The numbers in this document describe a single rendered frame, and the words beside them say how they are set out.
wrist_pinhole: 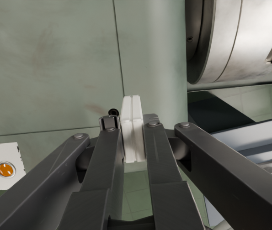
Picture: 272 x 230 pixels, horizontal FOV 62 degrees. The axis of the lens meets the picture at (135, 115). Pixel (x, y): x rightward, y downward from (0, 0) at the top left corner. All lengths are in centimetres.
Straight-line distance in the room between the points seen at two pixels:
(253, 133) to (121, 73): 75
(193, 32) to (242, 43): 8
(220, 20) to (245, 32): 4
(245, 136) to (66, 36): 80
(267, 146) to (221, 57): 69
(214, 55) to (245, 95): 142
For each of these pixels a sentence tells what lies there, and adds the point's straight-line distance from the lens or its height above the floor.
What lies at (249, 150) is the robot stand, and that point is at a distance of 99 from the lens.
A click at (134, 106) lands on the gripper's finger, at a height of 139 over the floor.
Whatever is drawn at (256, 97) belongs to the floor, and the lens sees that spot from 181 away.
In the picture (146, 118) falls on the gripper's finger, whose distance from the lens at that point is 16.
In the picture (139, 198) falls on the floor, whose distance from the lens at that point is 197.
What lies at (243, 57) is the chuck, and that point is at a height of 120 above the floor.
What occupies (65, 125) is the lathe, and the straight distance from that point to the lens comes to 33.
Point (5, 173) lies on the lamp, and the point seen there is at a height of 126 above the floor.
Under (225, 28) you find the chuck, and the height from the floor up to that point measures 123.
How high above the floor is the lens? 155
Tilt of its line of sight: 72 degrees down
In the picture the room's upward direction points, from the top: 178 degrees clockwise
